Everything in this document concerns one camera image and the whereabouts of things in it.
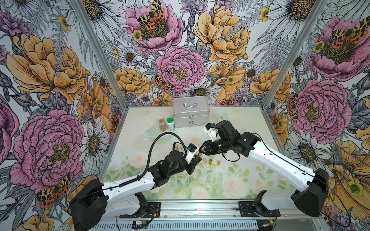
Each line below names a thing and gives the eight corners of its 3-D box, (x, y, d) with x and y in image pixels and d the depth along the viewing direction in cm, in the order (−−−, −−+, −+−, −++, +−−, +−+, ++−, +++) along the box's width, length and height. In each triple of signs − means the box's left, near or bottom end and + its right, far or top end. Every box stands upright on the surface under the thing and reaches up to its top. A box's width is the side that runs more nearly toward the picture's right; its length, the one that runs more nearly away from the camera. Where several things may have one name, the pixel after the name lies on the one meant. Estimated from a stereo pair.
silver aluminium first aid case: (174, 129, 110) (173, 114, 97) (174, 113, 121) (172, 97, 108) (207, 126, 112) (209, 111, 99) (203, 111, 122) (205, 95, 110)
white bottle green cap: (167, 131, 109) (166, 123, 101) (168, 126, 112) (167, 117, 104) (173, 132, 109) (172, 123, 101) (174, 126, 112) (173, 117, 104)
